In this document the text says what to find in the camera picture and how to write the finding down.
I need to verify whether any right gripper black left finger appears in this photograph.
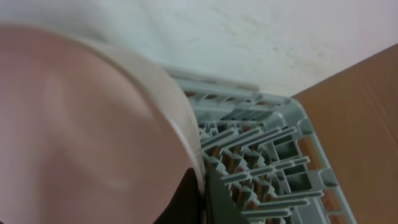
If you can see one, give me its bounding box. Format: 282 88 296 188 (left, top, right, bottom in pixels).
154 168 202 224

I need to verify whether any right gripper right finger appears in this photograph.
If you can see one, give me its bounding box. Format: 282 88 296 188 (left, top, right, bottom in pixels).
205 168 249 224

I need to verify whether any grey dishwasher rack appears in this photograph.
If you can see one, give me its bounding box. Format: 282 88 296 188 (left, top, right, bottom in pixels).
167 68 356 223

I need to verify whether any pink bowl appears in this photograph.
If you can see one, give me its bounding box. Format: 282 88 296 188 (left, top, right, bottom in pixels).
1 24 205 223

